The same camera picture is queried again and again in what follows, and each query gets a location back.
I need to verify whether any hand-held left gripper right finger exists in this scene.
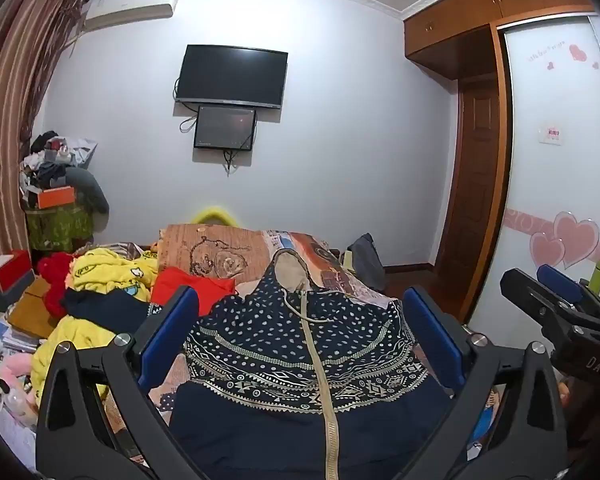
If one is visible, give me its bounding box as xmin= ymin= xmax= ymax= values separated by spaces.
xmin=402 ymin=285 xmax=568 ymax=480

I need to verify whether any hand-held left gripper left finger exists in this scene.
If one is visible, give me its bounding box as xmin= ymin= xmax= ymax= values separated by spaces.
xmin=35 ymin=285 xmax=201 ymax=480

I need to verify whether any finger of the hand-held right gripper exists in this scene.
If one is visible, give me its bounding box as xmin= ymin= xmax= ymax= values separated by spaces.
xmin=500 ymin=269 xmax=581 ymax=341
xmin=537 ymin=264 xmax=600 ymax=320

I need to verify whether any navy patterned hooded jacket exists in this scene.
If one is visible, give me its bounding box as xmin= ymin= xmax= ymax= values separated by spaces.
xmin=167 ymin=249 xmax=453 ymax=480

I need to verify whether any pile of mixed clothes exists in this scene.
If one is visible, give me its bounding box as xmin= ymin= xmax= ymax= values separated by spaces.
xmin=20 ymin=130 xmax=98 ymax=196

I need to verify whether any dark navy garment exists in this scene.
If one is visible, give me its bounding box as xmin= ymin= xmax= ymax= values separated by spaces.
xmin=60 ymin=287 xmax=153 ymax=333

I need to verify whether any yellow cartoon blanket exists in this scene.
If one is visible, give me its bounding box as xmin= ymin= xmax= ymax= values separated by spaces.
xmin=30 ymin=246 xmax=158 ymax=403

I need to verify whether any newspaper print bedsheet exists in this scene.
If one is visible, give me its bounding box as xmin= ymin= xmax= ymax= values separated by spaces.
xmin=102 ymin=224 xmax=506 ymax=461

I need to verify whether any white heart sticker sliding door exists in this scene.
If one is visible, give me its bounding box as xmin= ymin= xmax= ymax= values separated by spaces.
xmin=467 ymin=12 xmax=600 ymax=336

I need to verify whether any dark grey bag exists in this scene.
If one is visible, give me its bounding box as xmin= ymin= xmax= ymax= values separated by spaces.
xmin=347 ymin=232 xmax=387 ymax=291

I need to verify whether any brown wooden door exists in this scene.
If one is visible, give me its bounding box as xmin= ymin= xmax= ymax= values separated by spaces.
xmin=435 ymin=72 xmax=502 ymax=308

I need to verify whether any red knit garment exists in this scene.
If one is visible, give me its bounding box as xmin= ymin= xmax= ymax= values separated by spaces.
xmin=36 ymin=252 xmax=76 ymax=318

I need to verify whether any yellow round chair back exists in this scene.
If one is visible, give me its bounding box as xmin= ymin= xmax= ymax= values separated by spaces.
xmin=190 ymin=204 xmax=241 ymax=226

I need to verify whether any brown cardboard piece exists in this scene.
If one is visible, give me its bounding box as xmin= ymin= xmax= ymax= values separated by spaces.
xmin=7 ymin=277 xmax=61 ymax=341

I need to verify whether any green patterned table cloth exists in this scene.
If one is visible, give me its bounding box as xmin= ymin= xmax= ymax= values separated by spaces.
xmin=25 ymin=205 xmax=95 ymax=253

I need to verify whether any pink plush toy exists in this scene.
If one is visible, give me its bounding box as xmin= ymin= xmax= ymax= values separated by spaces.
xmin=0 ymin=352 xmax=41 ymax=421

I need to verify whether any grey box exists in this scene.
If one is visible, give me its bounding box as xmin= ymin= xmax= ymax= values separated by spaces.
xmin=0 ymin=272 xmax=36 ymax=311

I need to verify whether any grey long pillow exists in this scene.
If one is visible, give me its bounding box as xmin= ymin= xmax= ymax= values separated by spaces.
xmin=65 ymin=166 xmax=110 ymax=216

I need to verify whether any stack of printed papers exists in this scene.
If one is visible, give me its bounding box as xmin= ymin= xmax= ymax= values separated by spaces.
xmin=0 ymin=317 xmax=46 ymax=376

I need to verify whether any red box with white lid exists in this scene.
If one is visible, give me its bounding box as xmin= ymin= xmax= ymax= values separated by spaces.
xmin=0 ymin=249 xmax=33 ymax=293

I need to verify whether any orange box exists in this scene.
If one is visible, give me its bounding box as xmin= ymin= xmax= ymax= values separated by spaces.
xmin=37 ymin=186 xmax=76 ymax=209

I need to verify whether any striped brown curtain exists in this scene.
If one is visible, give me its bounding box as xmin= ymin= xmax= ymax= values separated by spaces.
xmin=0 ymin=0 xmax=88 ymax=306

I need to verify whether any wooden wardrobe cabinet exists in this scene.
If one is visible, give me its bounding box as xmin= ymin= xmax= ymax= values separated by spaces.
xmin=402 ymin=0 xmax=596 ymax=81

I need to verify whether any white air conditioner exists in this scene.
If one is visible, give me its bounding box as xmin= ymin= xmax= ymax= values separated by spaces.
xmin=82 ymin=0 xmax=181 ymax=31

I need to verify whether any small black wall monitor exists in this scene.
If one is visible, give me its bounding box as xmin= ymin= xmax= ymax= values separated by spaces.
xmin=194 ymin=105 xmax=257 ymax=152

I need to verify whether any large black wall television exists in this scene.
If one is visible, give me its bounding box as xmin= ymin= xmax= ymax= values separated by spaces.
xmin=175 ymin=45 xmax=288 ymax=110

